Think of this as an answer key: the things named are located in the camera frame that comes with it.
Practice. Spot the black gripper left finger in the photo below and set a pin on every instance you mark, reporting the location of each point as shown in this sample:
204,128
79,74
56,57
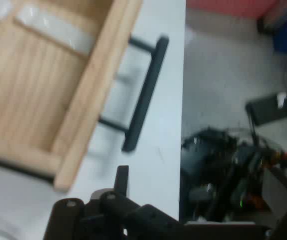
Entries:
113,215

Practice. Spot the black stool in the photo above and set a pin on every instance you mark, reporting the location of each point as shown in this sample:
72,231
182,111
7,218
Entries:
268,110

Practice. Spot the black device on floor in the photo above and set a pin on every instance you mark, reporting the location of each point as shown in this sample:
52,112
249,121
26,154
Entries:
208,162

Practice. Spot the light wooden drawer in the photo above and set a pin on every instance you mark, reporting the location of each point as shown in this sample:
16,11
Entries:
33,87

